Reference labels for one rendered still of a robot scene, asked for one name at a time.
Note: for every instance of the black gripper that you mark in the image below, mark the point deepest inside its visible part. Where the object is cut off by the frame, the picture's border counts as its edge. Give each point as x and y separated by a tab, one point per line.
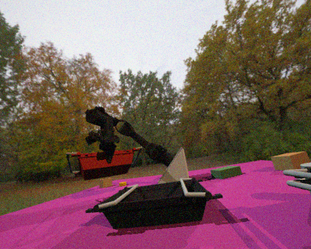
108	142

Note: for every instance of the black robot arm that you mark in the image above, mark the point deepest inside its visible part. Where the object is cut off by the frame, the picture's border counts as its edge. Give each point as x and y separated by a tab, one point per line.
99	117

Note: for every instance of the small green block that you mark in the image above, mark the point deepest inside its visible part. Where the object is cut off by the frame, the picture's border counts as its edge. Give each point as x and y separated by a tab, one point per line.
226	172

